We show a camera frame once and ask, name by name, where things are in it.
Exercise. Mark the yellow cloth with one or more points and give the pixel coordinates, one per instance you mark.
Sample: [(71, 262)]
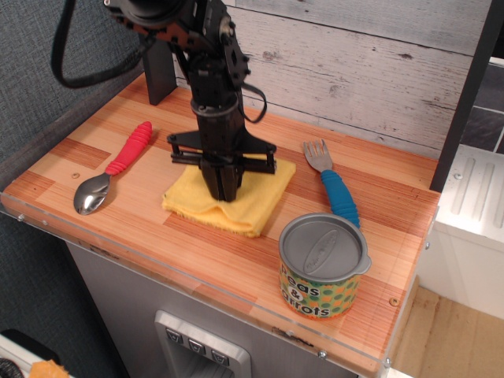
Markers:
[(246, 215)]

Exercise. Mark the peas and carrots toy can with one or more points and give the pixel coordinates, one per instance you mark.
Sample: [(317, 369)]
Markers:
[(322, 259)]

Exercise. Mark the dark left post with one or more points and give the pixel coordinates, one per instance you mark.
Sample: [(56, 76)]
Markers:
[(159, 71)]

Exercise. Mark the white toy sink unit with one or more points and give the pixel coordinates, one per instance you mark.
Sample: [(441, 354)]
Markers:
[(463, 256)]

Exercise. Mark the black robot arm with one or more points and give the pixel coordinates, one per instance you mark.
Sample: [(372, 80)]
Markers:
[(202, 36)]

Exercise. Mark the silver dispenser panel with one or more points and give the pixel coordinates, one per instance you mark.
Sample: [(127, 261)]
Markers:
[(191, 351)]

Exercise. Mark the orange object at corner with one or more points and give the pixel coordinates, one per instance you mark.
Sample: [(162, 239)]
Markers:
[(47, 369)]

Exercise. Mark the red handled metal spoon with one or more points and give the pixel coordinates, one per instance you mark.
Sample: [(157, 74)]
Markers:
[(93, 191)]

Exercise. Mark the dark post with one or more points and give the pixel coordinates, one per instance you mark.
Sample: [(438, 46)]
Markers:
[(477, 69), (159, 71)]

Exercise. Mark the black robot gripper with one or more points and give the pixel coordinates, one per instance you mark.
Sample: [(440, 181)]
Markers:
[(222, 140)]

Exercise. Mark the blue handled metal fork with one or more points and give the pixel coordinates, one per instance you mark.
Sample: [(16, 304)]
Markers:
[(340, 199)]

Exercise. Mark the dark right post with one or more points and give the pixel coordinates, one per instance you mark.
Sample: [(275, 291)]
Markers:
[(477, 69)]

